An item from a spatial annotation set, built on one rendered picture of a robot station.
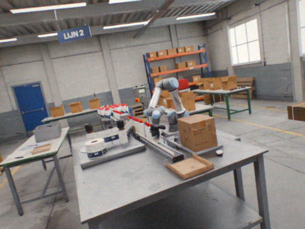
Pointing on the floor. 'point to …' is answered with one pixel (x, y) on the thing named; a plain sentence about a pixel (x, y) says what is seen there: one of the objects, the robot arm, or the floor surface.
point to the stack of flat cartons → (297, 111)
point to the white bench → (55, 144)
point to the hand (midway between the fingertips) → (157, 139)
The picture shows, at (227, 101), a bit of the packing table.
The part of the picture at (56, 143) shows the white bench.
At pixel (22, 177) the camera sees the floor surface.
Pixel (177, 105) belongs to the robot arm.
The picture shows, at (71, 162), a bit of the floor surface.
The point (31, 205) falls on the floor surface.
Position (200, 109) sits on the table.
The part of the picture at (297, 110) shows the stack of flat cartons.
